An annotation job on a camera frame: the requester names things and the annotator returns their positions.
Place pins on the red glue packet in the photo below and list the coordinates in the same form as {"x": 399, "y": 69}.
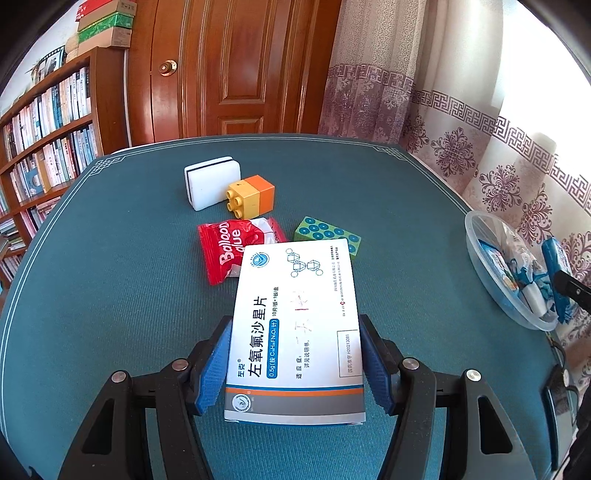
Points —
{"x": 226, "y": 249}

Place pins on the green block blue dots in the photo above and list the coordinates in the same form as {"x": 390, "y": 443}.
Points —
{"x": 323, "y": 230}

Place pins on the white sponge black stripe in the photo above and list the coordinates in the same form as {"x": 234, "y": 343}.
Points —
{"x": 533, "y": 297}
{"x": 212, "y": 184}

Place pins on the woven straw basket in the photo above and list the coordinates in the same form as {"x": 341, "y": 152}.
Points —
{"x": 72, "y": 48}

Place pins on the sheer purple patterned curtain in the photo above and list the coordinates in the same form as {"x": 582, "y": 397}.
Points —
{"x": 369, "y": 101}

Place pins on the cream purple patterned curtain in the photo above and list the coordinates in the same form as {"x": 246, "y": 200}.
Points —
{"x": 508, "y": 152}

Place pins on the clear plastic bowl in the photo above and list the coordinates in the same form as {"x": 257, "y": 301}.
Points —
{"x": 480, "y": 258}

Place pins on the wooden bookshelf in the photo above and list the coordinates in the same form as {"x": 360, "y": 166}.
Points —
{"x": 111, "y": 101}

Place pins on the yellow orange toy block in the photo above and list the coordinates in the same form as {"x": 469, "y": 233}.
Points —
{"x": 251, "y": 194}

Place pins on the green box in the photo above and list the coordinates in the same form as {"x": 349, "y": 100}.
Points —
{"x": 99, "y": 24}
{"x": 99, "y": 39}

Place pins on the white medicine box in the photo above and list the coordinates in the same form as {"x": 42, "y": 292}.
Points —
{"x": 295, "y": 332}

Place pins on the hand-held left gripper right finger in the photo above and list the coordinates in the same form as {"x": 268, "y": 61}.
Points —
{"x": 376, "y": 364}

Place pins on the blue white packet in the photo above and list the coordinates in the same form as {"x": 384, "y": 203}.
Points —
{"x": 515, "y": 244}

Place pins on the rows of books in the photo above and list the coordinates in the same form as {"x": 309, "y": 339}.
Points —
{"x": 51, "y": 106}

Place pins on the wooden door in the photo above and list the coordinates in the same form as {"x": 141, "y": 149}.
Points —
{"x": 240, "y": 69}

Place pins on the brass door knob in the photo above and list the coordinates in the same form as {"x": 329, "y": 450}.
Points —
{"x": 167, "y": 67}

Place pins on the red box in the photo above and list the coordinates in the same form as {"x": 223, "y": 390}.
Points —
{"x": 94, "y": 8}

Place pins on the blue snack packet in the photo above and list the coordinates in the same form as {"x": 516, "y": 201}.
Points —
{"x": 496, "y": 263}

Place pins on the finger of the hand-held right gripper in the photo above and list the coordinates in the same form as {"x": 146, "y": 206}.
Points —
{"x": 575, "y": 288}
{"x": 551, "y": 256}

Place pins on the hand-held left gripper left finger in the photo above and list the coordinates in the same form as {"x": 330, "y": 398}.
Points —
{"x": 214, "y": 364}

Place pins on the film strip photo decoration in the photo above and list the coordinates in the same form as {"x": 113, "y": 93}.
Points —
{"x": 51, "y": 62}

